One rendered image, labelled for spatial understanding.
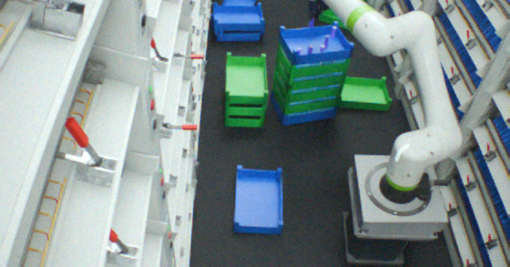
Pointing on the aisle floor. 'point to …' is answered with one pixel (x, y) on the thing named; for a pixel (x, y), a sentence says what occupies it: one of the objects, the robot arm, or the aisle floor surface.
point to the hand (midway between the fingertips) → (314, 14)
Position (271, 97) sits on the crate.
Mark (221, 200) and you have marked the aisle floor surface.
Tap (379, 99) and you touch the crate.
